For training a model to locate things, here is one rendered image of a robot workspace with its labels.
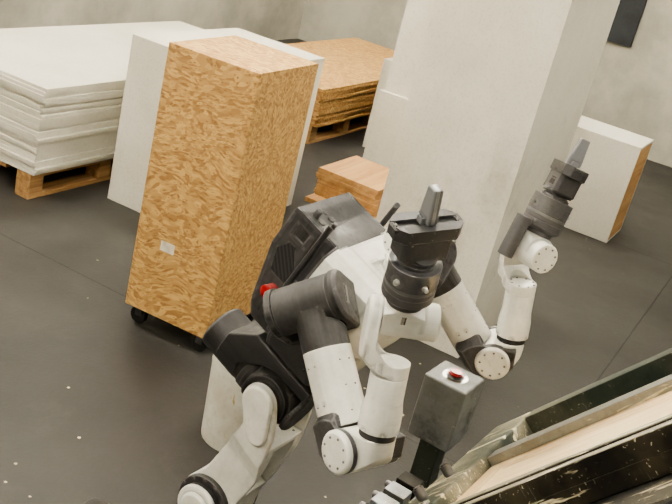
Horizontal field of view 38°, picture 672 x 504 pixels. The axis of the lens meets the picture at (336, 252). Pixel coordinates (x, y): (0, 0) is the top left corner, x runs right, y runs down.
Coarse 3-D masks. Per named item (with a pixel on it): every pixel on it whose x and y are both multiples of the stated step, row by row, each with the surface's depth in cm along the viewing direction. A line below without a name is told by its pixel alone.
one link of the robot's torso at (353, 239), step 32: (288, 224) 195; (320, 224) 193; (352, 224) 200; (384, 224) 210; (288, 256) 197; (320, 256) 192; (352, 256) 191; (384, 256) 198; (256, 288) 203; (256, 320) 208; (288, 352) 201
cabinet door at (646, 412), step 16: (656, 400) 195; (624, 416) 197; (640, 416) 190; (656, 416) 183; (576, 432) 207; (592, 432) 200; (608, 432) 192; (624, 432) 184; (544, 448) 209; (560, 448) 202; (576, 448) 193; (496, 464) 221; (512, 464) 212; (528, 464) 204; (544, 464) 195; (480, 480) 213; (496, 480) 206; (464, 496) 206
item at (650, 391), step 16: (656, 384) 198; (624, 400) 202; (640, 400) 200; (576, 416) 212; (592, 416) 206; (608, 416) 204; (544, 432) 214; (560, 432) 211; (512, 448) 218; (528, 448) 216
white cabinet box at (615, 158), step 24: (600, 144) 681; (624, 144) 674; (648, 144) 692; (600, 168) 685; (624, 168) 677; (600, 192) 689; (624, 192) 681; (576, 216) 701; (600, 216) 693; (624, 216) 725; (600, 240) 697
